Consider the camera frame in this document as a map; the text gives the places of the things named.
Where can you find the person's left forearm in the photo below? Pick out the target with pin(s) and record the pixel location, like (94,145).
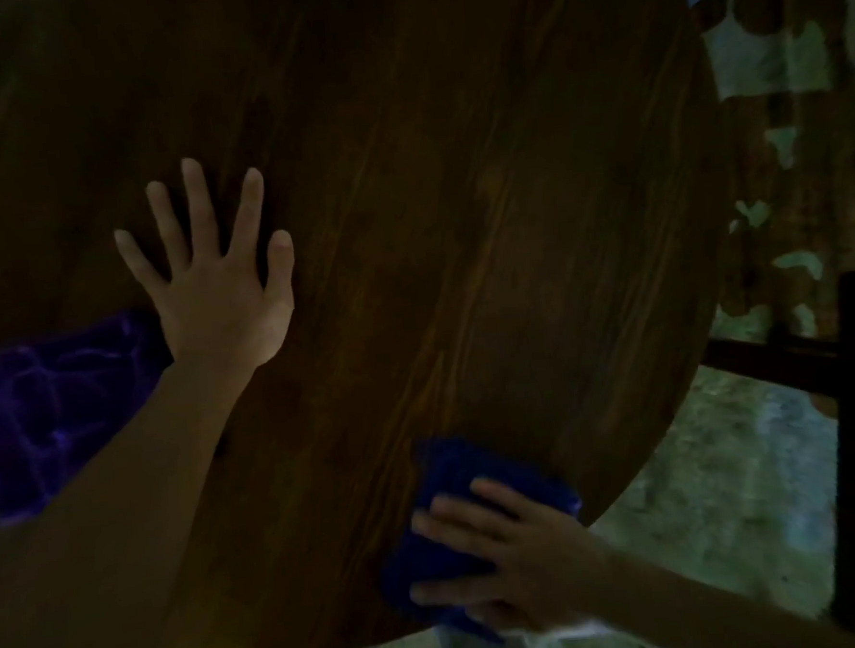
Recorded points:
(100,528)

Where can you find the person's left middle finger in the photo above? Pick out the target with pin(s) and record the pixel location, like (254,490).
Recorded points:
(201,207)

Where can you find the person's right middle finger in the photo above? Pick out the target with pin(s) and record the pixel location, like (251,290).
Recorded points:
(455,534)

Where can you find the person's left hand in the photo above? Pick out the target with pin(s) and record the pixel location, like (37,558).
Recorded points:
(213,311)

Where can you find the person's left little finger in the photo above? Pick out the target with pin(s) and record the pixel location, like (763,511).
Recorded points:
(139,258)

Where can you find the person's left thumb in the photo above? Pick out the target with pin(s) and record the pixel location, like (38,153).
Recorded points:
(280,268)

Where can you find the person's right hand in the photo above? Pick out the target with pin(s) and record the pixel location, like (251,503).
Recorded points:
(540,566)

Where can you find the person's right forearm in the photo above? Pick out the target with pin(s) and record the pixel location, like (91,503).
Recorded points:
(705,607)

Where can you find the person's right little finger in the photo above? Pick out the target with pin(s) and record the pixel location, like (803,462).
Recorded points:
(497,491)

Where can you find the purple patterned garment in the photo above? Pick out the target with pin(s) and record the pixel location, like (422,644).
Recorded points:
(50,415)

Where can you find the blue cleaning cloth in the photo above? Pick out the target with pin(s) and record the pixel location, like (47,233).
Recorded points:
(448,478)

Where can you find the person's right thumb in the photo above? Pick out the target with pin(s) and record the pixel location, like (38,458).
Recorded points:
(492,616)

